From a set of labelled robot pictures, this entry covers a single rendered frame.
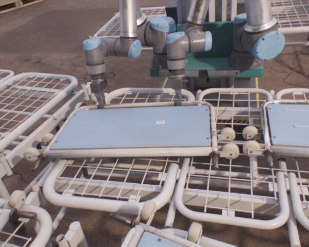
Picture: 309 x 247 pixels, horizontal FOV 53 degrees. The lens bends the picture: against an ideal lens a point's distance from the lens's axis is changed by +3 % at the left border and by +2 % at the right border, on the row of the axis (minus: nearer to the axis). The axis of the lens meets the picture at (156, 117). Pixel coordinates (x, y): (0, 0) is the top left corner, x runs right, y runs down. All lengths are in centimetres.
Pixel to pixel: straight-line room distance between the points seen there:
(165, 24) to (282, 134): 89
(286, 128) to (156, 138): 53
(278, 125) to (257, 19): 51
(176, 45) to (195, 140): 47
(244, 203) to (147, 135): 48
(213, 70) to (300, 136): 71
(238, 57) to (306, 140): 70
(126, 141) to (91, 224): 64
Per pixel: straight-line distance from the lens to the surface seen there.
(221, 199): 122
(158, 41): 182
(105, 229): 176
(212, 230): 168
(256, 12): 156
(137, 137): 134
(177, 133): 133
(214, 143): 126
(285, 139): 130
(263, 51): 160
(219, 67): 184
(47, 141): 155
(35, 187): 141
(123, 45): 159
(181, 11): 195
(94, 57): 157
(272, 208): 124
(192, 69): 185
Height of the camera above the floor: 136
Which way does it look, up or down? 34 degrees down
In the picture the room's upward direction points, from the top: 8 degrees counter-clockwise
